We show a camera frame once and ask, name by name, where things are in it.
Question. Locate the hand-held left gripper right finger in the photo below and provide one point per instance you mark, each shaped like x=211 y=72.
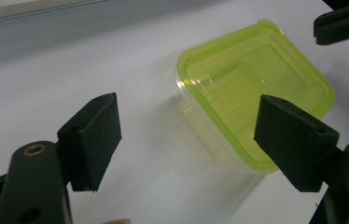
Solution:
x=290 y=143

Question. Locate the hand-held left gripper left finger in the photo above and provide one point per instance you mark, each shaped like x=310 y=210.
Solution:
x=94 y=143

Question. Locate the green plastic container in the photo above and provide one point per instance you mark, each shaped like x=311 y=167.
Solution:
x=241 y=81

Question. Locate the aluminium rail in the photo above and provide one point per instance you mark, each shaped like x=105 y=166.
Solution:
x=23 y=12

